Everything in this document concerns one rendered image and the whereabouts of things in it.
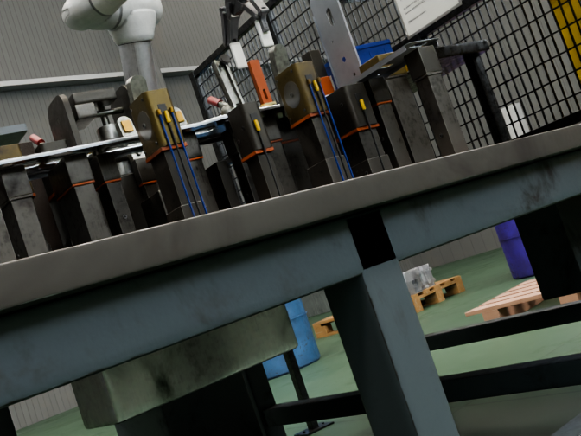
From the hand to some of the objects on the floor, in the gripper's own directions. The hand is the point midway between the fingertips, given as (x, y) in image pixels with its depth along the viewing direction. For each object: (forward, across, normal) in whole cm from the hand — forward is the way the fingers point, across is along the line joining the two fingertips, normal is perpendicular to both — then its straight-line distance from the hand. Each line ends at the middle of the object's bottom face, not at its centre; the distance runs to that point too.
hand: (254, 54), depth 202 cm
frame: (+116, -4, -17) cm, 118 cm away
